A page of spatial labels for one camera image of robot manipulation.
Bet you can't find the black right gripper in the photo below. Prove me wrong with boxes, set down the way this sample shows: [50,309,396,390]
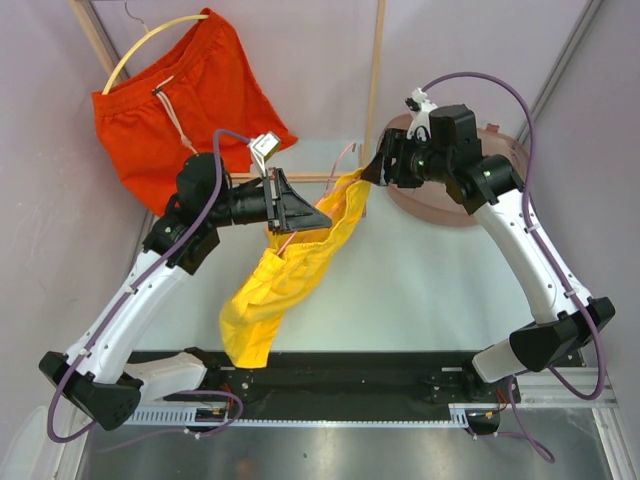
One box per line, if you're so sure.
[360,128,451,189]

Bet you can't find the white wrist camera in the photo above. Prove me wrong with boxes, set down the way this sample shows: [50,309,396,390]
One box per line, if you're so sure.
[405,88,438,141]
[248,131,281,177]

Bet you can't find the orange shorts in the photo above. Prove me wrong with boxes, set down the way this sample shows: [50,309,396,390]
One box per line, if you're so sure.
[92,8,297,216]

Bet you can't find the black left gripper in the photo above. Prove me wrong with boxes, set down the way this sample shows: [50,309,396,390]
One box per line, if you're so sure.
[206,168,331,236]

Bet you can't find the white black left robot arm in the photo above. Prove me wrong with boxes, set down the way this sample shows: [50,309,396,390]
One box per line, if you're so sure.
[39,153,332,443]

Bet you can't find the wooden clothes rack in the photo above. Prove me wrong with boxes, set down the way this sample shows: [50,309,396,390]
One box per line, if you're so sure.
[69,1,383,183]

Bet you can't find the brown translucent plastic basin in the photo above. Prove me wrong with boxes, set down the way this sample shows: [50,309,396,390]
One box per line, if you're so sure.
[384,105,526,227]

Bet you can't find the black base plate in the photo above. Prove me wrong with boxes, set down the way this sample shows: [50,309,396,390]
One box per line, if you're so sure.
[157,351,522,419]

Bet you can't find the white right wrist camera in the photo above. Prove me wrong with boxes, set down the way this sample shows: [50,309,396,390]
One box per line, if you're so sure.
[405,88,438,141]

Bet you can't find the yellow shorts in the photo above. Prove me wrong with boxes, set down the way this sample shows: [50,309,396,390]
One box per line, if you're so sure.
[219,168,371,369]

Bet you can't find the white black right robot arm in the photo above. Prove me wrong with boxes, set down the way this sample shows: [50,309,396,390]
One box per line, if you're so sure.
[362,104,615,401]

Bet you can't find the pink wire hanger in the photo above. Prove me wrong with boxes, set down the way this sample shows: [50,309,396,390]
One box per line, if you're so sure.
[277,142,357,256]

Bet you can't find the aluminium frame rail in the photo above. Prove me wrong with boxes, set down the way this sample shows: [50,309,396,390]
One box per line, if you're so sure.
[514,369,621,407]

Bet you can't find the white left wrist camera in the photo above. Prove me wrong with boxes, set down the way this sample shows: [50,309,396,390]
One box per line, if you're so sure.
[248,131,281,177]

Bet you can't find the white slotted cable duct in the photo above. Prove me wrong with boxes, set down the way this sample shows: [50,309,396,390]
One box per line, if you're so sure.
[124,404,500,433]

